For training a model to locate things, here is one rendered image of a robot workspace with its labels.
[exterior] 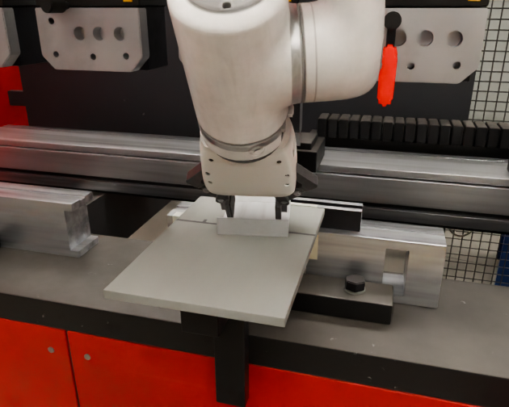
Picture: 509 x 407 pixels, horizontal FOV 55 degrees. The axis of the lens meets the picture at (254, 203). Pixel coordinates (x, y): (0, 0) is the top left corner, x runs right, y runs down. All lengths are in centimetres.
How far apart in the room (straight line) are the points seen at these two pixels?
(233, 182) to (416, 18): 27
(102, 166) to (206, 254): 57
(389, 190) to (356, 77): 55
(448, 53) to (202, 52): 32
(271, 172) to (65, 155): 69
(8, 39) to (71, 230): 30
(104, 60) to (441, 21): 41
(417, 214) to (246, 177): 49
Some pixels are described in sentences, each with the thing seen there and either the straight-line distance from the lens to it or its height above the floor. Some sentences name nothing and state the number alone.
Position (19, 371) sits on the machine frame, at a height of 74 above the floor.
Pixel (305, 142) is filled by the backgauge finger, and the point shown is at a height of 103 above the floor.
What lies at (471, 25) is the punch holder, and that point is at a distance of 60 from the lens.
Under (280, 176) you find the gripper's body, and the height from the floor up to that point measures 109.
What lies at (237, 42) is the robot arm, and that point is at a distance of 34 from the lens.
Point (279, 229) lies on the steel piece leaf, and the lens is 58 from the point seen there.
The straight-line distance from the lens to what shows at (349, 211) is 67.
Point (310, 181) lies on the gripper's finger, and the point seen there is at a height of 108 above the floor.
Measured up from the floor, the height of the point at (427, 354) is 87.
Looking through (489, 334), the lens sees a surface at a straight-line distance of 70.
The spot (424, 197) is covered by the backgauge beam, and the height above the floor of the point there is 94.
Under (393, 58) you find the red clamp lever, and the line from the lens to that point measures 56.
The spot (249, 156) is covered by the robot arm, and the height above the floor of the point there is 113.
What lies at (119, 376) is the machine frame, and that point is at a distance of 77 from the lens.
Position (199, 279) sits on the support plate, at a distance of 50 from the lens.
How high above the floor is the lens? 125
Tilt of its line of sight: 22 degrees down
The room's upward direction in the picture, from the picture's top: straight up
